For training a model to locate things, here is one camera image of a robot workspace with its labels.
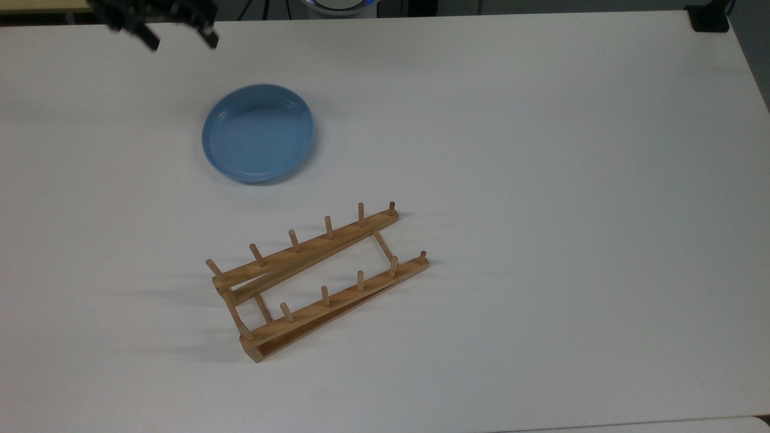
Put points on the black clamped camera pole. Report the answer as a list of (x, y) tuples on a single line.
[(710, 19)]

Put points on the yellow wooden table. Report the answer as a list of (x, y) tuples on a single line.
[(42, 6)]

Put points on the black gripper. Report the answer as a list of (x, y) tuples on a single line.
[(150, 9)]

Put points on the wooden plate rack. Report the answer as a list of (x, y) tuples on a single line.
[(343, 296)]

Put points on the blue round plate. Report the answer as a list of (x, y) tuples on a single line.
[(258, 135)]

